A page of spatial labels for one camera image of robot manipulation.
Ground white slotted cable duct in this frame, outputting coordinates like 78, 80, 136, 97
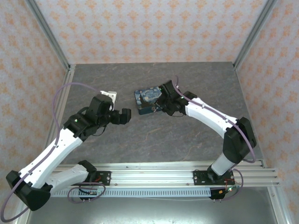
50, 188, 212, 198

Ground aluminium frame leg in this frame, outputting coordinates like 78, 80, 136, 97
263, 161, 290, 224
10, 200, 35, 224

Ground aluminium table edge rail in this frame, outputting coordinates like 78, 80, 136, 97
45, 65, 77, 164

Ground aluminium frame post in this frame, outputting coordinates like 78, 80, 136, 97
233, 0, 278, 70
25, 0, 72, 70

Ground starry night print tin box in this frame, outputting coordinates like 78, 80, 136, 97
134, 86, 164, 116

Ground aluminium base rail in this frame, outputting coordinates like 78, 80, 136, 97
50, 161, 281, 187

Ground short purple cable loop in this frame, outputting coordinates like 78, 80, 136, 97
67, 179, 106, 204
210, 168, 245, 203

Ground grey metal shelf plate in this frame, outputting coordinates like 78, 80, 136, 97
25, 195, 280, 224

